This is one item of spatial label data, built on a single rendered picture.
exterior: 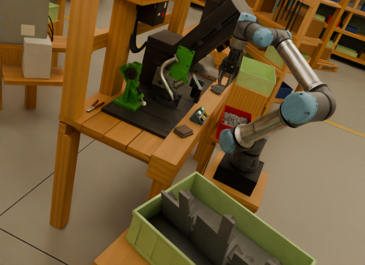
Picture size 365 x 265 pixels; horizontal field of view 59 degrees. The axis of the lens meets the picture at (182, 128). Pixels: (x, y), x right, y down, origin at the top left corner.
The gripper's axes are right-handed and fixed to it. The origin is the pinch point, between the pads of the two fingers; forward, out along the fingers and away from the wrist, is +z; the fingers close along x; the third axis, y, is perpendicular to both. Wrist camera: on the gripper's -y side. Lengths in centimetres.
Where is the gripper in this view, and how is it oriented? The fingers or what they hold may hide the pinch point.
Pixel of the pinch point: (223, 83)
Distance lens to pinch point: 165.2
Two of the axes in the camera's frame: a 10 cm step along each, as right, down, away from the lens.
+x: 9.0, 4.0, -1.6
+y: -3.3, 4.1, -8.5
